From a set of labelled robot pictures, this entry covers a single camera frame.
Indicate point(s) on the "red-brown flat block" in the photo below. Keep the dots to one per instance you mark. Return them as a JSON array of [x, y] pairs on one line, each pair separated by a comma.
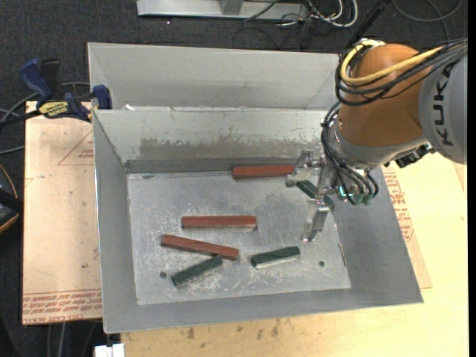
[[262, 171], [219, 222], [199, 247]]

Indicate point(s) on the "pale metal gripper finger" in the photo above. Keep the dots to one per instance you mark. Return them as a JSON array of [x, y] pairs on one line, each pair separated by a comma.
[[297, 177], [315, 221]]

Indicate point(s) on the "dark green flat block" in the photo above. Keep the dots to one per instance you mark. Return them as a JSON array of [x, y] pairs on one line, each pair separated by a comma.
[[307, 189], [275, 256], [196, 270]]

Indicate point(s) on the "grey metal bin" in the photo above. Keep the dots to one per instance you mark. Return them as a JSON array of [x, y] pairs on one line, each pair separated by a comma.
[[223, 199]]

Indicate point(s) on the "brown cardboard board, red print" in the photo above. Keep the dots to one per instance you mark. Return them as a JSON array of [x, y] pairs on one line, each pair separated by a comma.
[[59, 206]]

